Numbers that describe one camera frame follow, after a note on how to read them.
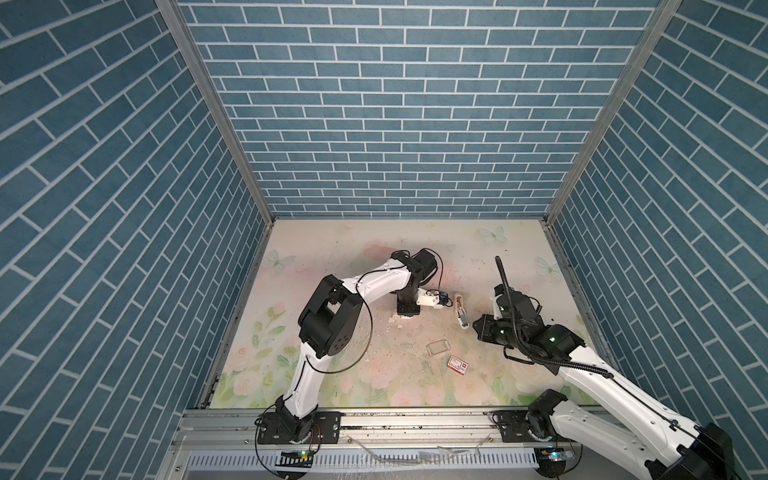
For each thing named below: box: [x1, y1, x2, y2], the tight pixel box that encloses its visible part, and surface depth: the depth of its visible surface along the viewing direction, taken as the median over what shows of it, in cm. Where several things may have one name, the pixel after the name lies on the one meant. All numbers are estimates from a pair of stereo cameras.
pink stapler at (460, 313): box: [454, 293, 470, 330], surface depth 95 cm
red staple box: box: [447, 355, 469, 376], surface depth 85 cm
